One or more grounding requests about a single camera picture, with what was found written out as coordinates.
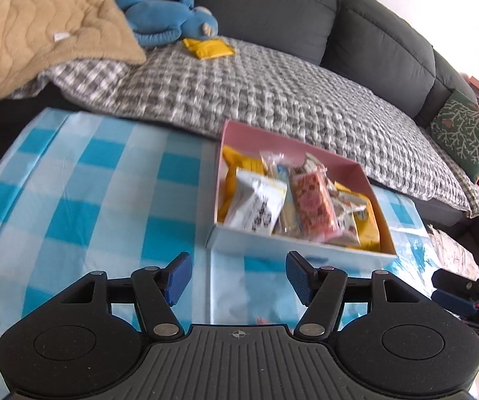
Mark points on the beige quilted blanket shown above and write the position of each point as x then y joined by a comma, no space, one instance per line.
35,33

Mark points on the glossy yellow snack packet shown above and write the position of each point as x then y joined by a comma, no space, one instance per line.
241,160

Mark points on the blue plush toy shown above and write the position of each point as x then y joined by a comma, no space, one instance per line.
164,16

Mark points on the dark grey sofa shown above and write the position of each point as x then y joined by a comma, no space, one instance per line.
272,4

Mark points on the golden brown snack packet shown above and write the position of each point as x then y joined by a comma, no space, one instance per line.
227,191

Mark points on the large yellow snack packet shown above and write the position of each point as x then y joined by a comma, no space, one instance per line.
368,225

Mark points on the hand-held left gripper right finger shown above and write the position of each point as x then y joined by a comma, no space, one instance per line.
299,277

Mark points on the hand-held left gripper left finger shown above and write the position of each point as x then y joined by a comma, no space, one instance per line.
179,277

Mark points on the yellow and blue snack packet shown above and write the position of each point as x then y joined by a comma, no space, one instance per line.
287,212

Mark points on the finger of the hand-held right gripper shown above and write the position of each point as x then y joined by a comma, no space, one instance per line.
458,281
452,302

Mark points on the white black-print snack packet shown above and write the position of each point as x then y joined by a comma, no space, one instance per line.
256,204

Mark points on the grey checked blanket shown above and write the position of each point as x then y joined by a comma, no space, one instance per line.
264,91

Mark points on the green branch-print cushion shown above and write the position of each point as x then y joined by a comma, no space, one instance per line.
468,133

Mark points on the pink cardboard box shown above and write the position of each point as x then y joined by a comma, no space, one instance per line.
297,254

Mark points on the blue checked tablecloth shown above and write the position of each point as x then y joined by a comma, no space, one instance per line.
77,200

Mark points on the white nut snack packet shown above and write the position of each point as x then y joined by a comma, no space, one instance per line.
349,221
310,164

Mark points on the white printed paper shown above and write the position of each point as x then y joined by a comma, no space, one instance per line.
452,250

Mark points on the yellow packet on sofa blanket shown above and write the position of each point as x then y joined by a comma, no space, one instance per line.
208,48

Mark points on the clear pink wafer packet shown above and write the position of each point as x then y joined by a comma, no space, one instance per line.
316,206

